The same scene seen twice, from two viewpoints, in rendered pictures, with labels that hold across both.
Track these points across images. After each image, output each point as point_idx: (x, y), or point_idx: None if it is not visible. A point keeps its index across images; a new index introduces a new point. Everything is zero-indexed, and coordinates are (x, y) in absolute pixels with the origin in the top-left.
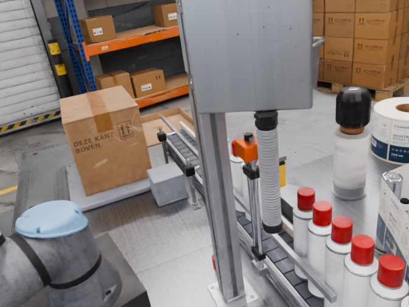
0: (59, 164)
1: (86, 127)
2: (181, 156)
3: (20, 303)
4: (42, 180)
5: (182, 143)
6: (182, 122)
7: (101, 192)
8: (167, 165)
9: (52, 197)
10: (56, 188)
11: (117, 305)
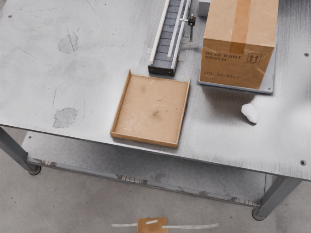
0: (277, 112)
1: None
2: (182, 24)
3: None
4: (296, 91)
5: (169, 39)
6: (151, 57)
7: None
8: (205, 0)
9: (289, 58)
10: (284, 69)
11: None
